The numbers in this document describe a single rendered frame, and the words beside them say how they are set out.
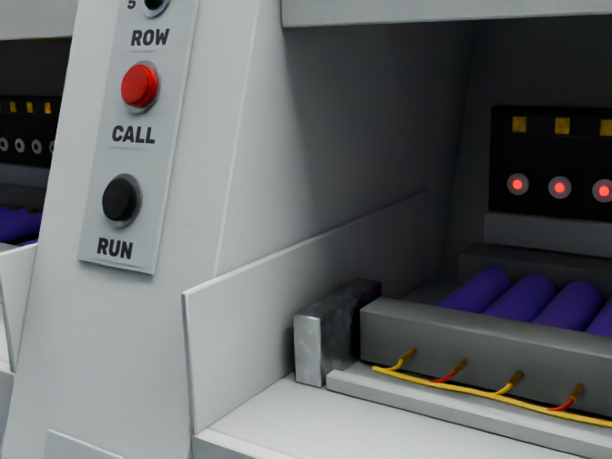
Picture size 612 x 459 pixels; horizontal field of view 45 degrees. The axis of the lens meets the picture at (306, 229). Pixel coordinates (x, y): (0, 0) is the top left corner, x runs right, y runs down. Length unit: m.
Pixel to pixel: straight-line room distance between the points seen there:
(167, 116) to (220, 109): 0.02
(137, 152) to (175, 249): 0.04
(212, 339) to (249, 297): 0.02
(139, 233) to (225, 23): 0.08
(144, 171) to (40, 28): 0.11
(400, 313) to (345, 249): 0.05
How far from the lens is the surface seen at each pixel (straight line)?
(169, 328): 0.27
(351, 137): 0.32
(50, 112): 0.59
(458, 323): 0.28
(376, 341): 0.30
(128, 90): 0.29
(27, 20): 0.38
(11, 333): 0.32
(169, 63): 0.28
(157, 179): 0.28
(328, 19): 0.27
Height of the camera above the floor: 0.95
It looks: 2 degrees up
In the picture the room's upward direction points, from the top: 9 degrees clockwise
